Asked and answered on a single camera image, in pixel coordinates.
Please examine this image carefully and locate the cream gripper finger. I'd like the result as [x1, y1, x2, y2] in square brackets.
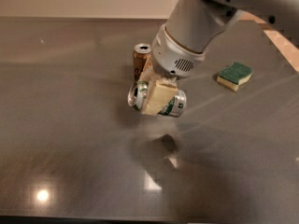
[141, 77, 178, 116]
[139, 55, 153, 82]

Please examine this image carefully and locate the silver green 7up can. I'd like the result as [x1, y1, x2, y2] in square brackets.
[127, 81, 187, 118]

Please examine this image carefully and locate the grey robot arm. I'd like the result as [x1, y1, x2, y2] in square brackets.
[128, 0, 299, 117]

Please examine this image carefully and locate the orange LaCroix can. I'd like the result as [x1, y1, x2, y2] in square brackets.
[133, 43, 151, 81]

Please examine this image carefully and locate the green yellow sponge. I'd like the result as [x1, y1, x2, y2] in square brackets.
[217, 62, 252, 91]

